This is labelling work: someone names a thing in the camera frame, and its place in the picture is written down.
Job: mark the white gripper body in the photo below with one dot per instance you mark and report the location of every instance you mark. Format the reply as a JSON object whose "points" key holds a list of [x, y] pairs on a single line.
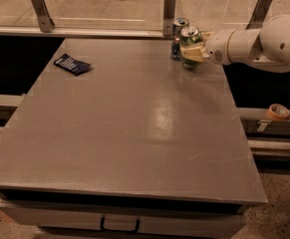
{"points": [[216, 49]]}

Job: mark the green soda can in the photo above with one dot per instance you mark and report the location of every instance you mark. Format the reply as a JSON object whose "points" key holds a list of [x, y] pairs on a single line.
{"points": [[189, 36]]}

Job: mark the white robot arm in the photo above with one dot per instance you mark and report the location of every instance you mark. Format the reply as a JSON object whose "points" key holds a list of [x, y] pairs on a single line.
{"points": [[266, 48]]}

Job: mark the redbull can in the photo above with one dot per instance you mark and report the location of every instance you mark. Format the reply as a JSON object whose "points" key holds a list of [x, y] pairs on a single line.
{"points": [[177, 25]]}

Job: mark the orange tape roll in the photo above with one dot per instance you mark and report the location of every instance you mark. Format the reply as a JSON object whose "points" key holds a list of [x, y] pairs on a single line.
{"points": [[278, 112]]}

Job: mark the dark blue snack packet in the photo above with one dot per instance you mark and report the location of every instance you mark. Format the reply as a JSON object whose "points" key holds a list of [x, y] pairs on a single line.
{"points": [[71, 65]]}

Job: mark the white drawer front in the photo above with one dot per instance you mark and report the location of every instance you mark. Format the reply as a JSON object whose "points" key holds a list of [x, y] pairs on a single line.
{"points": [[75, 221]]}

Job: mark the middle metal bracket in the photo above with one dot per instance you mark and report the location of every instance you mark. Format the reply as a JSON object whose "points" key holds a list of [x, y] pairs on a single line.
{"points": [[168, 15]]}

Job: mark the metal bracket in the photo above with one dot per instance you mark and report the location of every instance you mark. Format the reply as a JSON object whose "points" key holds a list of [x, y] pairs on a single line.
{"points": [[259, 14], [168, 15], [45, 21]]}

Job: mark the right metal bracket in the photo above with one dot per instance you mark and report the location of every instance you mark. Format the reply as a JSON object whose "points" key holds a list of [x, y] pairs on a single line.
{"points": [[259, 14]]}

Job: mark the left metal bracket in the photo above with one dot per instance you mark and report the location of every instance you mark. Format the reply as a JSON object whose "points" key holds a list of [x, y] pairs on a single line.
{"points": [[45, 21]]}

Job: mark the black drawer handle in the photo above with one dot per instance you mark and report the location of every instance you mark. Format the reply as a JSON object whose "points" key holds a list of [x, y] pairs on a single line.
{"points": [[120, 224]]}

